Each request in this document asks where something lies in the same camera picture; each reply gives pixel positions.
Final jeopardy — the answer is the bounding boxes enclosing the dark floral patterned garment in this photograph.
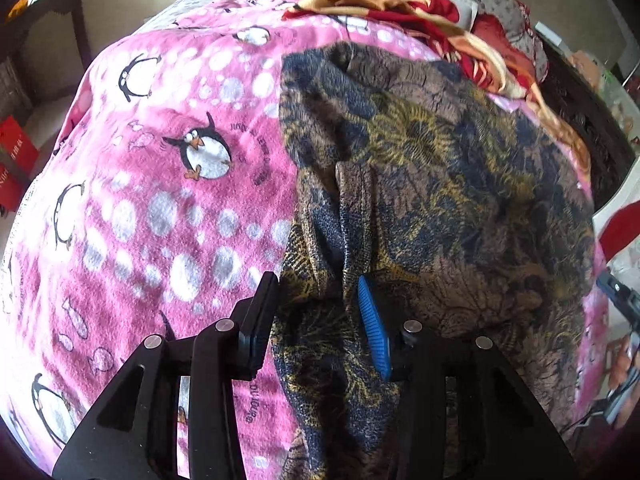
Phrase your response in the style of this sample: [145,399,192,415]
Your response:
[272,42,594,479]

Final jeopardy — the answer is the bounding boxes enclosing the person right hand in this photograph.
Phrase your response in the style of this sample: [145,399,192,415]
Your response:
[608,335,639,390]

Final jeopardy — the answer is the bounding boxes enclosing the white red plastic chair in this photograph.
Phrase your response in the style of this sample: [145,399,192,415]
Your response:
[593,160,639,276]

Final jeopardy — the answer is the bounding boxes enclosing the dark carved wooden headboard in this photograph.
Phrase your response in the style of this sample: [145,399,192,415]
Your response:
[539,36,636,210]

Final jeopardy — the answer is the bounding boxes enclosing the pink penguin blanket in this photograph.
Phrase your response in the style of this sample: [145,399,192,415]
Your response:
[1,0,602,479]

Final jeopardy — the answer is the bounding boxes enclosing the red heart pillow right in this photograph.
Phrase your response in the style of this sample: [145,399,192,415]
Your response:
[472,13,536,84]

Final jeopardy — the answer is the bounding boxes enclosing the red boxes on floor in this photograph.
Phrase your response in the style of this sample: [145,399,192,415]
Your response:
[0,116,39,211]

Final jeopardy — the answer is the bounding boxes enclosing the white rectangular pillow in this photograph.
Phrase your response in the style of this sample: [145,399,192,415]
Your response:
[449,0,478,32]

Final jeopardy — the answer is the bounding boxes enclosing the orange red crumpled blanket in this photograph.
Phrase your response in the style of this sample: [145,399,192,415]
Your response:
[283,0,591,179]

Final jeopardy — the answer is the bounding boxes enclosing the dark wooden side shelf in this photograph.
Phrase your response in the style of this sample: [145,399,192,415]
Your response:
[1,0,93,122]

